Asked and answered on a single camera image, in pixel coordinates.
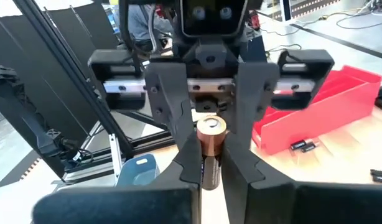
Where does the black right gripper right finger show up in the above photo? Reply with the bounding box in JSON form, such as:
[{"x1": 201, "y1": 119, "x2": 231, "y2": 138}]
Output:
[{"x1": 220, "y1": 134, "x2": 382, "y2": 224}]

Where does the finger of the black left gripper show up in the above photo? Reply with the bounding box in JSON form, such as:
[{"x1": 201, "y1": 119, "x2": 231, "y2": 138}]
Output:
[
  {"x1": 228, "y1": 61, "x2": 281, "y2": 149},
  {"x1": 145, "y1": 60, "x2": 197, "y2": 151}
]

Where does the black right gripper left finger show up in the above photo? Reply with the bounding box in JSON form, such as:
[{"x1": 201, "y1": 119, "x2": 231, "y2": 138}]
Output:
[{"x1": 31, "y1": 130, "x2": 203, "y2": 224}]

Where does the copper-top Duracell AA battery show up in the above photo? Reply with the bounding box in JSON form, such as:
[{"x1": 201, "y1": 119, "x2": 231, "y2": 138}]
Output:
[{"x1": 196, "y1": 114, "x2": 228, "y2": 191}]

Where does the light blue plastic container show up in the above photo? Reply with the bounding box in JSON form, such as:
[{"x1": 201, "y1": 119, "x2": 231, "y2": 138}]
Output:
[{"x1": 115, "y1": 154, "x2": 161, "y2": 188}]

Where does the black battery white print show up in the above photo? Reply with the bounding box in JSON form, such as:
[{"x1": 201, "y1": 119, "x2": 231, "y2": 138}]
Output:
[
  {"x1": 300, "y1": 141, "x2": 318, "y2": 154},
  {"x1": 289, "y1": 139, "x2": 308, "y2": 152}
]

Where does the red plastic bin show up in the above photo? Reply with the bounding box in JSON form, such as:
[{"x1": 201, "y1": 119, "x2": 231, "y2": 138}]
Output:
[{"x1": 252, "y1": 64, "x2": 382, "y2": 156}]

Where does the small red object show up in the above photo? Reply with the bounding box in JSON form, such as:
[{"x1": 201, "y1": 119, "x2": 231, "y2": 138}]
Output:
[{"x1": 248, "y1": 11, "x2": 261, "y2": 30}]

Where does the person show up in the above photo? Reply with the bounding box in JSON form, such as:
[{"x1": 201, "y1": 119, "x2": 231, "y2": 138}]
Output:
[{"x1": 128, "y1": 3, "x2": 175, "y2": 52}]

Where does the dark black battery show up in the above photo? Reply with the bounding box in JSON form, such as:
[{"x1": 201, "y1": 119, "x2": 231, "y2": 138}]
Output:
[{"x1": 370, "y1": 169, "x2": 382, "y2": 185}]

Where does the black equipment stand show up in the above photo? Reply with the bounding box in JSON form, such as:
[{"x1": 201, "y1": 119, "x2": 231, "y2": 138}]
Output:
[{"x1": 0, "y1": 65, "x2": 95, "y2": 181}]

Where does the black curtain panel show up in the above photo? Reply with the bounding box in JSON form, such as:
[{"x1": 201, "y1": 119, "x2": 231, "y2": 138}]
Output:
[{"x1": 0, "y1": 2, "x2": 120, "y2": 150}]

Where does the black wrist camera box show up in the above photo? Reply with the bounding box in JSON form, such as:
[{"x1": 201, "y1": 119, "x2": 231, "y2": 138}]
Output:
[{"x1": 179, "y1": 0, "x2": 248, "y2": 38}]

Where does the white bracket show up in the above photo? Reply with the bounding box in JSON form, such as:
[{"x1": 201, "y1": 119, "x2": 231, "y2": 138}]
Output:
[{"x1": 108, "y1": 133, "x2": 124, "y2": 185}]

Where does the black table edge frame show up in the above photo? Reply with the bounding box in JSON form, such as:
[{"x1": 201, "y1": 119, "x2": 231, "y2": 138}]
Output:
[{"x1": 62, "y1": 129, "x2": 177, "y2": 184}]

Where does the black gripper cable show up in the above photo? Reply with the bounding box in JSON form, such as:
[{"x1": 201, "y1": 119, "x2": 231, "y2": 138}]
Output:
[{"x1": 118, "y1": 0, "x2": 142, "y2": 78}]

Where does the black frame post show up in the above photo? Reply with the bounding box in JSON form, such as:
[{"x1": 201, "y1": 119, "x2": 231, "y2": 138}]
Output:
[{"x1": 12, "y1": 0, "x2": 136, "y2": 160}]

